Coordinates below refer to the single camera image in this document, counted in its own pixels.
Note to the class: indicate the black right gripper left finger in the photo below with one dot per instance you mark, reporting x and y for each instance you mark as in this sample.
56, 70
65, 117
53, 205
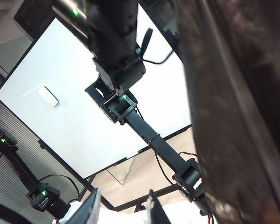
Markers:
86, 210

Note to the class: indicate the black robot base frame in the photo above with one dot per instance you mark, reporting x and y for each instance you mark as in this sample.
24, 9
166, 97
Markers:
113, 205

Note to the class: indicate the black-framed whiteboard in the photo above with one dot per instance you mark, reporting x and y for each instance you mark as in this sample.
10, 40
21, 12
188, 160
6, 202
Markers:
60, 128

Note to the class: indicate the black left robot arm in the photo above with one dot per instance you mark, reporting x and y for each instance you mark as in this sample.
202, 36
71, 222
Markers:
142, 130

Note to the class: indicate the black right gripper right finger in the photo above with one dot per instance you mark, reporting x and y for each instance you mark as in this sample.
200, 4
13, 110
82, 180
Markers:
156, 212

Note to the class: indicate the small white box device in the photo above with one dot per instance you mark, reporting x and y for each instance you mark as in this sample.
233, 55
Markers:
47, 96

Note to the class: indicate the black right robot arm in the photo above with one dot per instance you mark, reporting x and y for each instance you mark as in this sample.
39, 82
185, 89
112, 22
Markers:
21, 168

